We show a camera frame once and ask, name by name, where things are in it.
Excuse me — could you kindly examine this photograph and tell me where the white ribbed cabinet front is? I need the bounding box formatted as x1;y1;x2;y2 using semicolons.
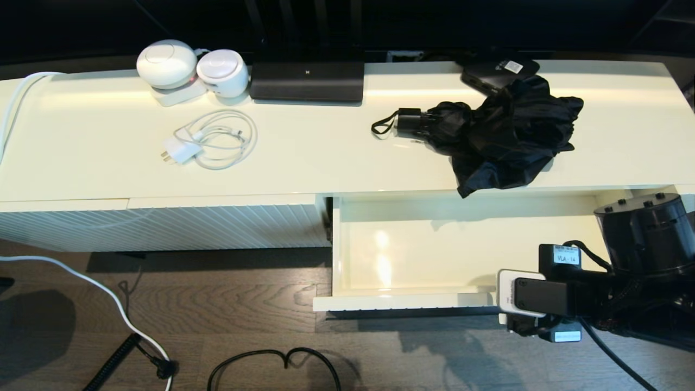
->
0;198;131;253
129;194;329;250

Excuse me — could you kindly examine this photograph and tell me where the black folding umbrella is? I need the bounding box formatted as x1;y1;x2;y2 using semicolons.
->
371;75;584;199

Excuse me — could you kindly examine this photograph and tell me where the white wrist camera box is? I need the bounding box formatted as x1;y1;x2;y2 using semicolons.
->
498;269;570;318

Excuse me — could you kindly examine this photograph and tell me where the black router box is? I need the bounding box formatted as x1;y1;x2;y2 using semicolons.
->
250;61;365;104

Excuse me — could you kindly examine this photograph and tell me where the black set-top box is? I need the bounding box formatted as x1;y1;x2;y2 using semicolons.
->
461;59;540;96

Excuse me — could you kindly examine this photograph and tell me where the small white round device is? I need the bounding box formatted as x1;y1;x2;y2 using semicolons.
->
197;49;250;99

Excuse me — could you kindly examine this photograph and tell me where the thick white cable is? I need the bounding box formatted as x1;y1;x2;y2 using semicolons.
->
0;254;174;391
0;71;67;166

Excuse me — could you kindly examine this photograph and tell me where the large white round device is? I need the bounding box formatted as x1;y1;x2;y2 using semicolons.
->
136;40;198;90

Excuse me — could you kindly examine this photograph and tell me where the white coiled charging cable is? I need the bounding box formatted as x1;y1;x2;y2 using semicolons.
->
175;110;258;171

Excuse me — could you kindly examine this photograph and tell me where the black cable loop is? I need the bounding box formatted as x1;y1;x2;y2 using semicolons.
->
207;348;342;391

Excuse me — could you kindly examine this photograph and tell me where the black coiled cable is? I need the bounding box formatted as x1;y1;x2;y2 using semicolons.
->
83;332;180;391

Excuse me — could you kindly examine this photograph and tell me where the white ribbed drawer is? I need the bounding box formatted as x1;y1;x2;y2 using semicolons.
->
312;191;633;313

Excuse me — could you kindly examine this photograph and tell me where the white charger plug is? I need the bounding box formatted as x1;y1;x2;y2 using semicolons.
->
161;136;204;165

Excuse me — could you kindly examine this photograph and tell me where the white flat device base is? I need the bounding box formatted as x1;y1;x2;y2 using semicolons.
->
151;81;208;108

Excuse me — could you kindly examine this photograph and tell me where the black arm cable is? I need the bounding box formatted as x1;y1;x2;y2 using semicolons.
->
578;320;658;391

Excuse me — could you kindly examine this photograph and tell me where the white ribbed TV cabinet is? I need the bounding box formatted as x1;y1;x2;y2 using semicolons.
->
0;60;695;253

